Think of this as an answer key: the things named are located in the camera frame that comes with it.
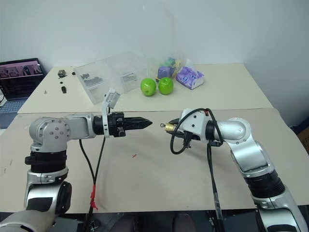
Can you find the green apple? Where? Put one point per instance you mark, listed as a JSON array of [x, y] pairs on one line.
[[148, 87], [166, 86]]

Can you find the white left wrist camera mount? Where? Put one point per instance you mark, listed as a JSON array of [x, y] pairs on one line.
[[111, 97]]

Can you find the brass padlock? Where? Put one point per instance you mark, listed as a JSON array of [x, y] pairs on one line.
[[169, 127]]

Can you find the black clip part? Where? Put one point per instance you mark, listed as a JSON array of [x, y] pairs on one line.
[[63, 90]]

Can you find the clear plastic organizer box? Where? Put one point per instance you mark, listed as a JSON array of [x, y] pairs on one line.
[[111, 70]]

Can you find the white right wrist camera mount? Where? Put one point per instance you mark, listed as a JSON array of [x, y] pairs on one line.
[[195, 123]]

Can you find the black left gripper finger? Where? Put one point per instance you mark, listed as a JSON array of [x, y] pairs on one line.
[[137, 120], [136, 126]]

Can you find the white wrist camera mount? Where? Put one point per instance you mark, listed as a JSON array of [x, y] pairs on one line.
[[195, 123], [111, 97]]

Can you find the grey metal pieces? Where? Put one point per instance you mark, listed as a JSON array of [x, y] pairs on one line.
[[128, 77]]

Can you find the open laptop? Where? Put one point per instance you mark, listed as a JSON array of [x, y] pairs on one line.
[[20, 77]]

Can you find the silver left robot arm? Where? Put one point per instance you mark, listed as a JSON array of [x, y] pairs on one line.
[[60, 128]]

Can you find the small black hardware pieces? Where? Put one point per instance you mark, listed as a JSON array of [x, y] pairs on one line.
[[93, 79]]

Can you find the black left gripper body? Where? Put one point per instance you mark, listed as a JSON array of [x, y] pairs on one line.
[[116, 125]]

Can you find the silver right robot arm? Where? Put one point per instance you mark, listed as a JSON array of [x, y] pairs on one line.
[[241, 130]]

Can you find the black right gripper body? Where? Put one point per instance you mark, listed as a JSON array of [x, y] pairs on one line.
[[192, 137]]

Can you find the green block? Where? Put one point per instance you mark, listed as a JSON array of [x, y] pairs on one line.
[[170, 61]]

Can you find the purple tissue pack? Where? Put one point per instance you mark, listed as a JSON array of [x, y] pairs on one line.
[[189, 77]]

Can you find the small dark metal gadget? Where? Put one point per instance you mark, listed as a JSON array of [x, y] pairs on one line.
[[61, 74]]

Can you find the clear plastic bag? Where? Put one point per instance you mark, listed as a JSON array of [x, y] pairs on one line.
[[177, 60]]

